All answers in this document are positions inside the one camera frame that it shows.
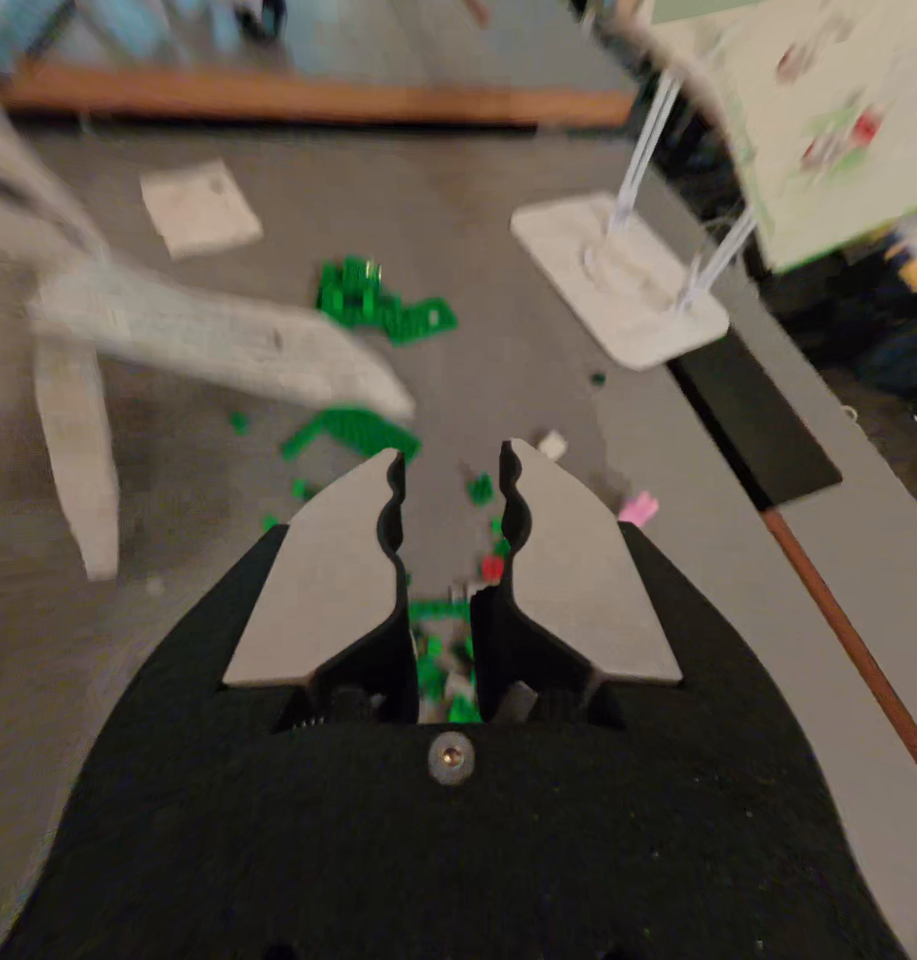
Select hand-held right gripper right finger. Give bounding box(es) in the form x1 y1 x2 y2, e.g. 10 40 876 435
469 438 685 723

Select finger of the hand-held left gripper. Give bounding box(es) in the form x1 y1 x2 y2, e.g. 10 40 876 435
32 337 122 584
27 266 418 423

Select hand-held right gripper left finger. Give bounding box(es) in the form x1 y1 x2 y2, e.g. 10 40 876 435
222 447 420 723

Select pile of toy bricks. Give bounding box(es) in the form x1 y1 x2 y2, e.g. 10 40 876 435
407 472 514 725

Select black desk panel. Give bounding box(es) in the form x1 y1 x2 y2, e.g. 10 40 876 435
667 328 844 513

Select grey desk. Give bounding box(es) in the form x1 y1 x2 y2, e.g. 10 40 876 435
0 123 917 960

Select torn white paper piece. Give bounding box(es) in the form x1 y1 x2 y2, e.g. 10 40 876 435
139 159 265 261

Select stacked green brick plates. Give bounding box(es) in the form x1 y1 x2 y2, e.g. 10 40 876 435
314 255 460 348

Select flat green brick plate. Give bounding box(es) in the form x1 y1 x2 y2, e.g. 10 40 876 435
280 405 424 464

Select brown wooden board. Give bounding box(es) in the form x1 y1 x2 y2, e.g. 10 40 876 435
0 62 641 130

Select brown wooden trim strip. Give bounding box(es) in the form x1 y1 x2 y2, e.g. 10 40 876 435
760 508 917 798

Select white lamp base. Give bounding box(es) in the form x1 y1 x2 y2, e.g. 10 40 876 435
509 71 760 374

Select pale green instruction booklet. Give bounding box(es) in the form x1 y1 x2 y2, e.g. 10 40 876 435
649 0 917 275

